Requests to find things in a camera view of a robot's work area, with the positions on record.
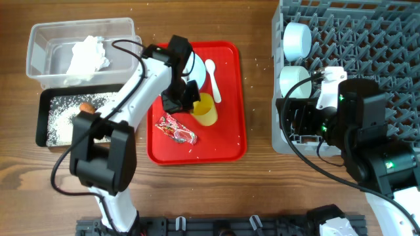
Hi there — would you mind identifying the yellow plastic cup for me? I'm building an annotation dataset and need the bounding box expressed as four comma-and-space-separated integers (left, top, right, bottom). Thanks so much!
190, 92, 218, 127

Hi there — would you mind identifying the light blue plate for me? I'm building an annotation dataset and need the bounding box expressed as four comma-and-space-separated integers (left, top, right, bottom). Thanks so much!
182, 52, 206, 90

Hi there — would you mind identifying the red snack wrapper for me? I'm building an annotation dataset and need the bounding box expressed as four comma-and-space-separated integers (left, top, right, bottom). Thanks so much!
155, 113, 198, 145

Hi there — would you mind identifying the white plastic spoon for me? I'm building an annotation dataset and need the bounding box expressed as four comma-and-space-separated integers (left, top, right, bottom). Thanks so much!
205, 59, 222, 103

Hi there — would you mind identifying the green bowl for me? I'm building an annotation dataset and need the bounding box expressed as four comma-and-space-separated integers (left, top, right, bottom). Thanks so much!
280, 66, 312, 98

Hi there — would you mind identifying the light blue bowl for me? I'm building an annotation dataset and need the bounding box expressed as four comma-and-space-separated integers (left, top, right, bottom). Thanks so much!
283, 22, 312, 62

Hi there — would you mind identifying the orange carrot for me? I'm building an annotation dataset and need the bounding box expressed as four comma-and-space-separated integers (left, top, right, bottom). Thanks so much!
79, 102, 96, 114

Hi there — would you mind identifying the white napkin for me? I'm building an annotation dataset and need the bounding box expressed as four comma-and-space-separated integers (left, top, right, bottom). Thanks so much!
66, 35, 110, 75

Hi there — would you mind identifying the white rice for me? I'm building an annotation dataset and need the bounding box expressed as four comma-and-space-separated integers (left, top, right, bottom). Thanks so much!
46, 92, 117, 147

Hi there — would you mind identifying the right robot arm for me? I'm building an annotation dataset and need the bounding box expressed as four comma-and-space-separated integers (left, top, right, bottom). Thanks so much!
276, 79, 419, 235

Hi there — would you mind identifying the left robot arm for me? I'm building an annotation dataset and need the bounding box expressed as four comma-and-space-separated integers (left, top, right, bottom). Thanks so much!
70, 35, 200, 235

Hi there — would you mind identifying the grey dishwasher rack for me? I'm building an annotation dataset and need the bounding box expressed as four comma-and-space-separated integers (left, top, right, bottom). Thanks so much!
272, 0, 419, 150

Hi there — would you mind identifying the black waste tray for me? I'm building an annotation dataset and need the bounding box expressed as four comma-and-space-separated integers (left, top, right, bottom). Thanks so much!
35, 84, 122, 147

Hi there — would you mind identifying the red plastic tray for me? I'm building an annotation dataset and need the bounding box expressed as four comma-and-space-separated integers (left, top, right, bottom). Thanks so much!
146, 41, 247, 165

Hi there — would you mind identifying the clear plastic bin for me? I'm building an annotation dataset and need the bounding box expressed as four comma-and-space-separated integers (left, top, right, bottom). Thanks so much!
26, 18, 142, 89

